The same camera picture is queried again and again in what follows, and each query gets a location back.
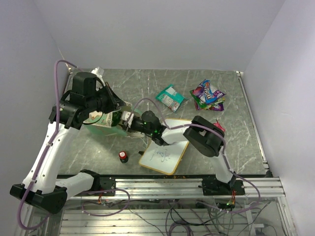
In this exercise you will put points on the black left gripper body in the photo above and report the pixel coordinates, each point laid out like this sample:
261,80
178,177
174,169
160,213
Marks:
103,100

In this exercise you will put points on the teal snack packet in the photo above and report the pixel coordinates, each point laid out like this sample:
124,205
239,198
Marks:
170,98

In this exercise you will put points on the blue M&M's candy bag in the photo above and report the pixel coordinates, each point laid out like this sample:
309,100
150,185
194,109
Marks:
211,93

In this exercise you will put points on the red snack packet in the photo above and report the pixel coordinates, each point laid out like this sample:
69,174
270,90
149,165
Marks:
218,125

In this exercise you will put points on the purple Fox's berries candy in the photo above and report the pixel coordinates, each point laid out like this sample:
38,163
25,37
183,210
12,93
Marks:
218,106

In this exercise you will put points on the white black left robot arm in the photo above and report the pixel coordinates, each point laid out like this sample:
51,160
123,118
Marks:
40,188

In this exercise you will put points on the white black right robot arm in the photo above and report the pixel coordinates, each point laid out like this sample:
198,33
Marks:
207,138

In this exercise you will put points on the small yellow-framed whiteboard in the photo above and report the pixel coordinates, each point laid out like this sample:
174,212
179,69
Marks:
165,159

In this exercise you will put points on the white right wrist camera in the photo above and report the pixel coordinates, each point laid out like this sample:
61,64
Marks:
127,118

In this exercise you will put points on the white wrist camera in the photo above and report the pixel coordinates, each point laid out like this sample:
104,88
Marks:
98,71
127,118

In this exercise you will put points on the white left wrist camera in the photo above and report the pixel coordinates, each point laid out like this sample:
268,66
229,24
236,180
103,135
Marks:
98,71

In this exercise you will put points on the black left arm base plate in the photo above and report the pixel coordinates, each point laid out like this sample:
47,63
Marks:
106,185

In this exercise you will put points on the aluminium frame rail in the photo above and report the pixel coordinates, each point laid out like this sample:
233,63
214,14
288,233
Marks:
187,188

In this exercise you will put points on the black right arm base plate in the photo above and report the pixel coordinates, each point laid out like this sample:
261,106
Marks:
213,187

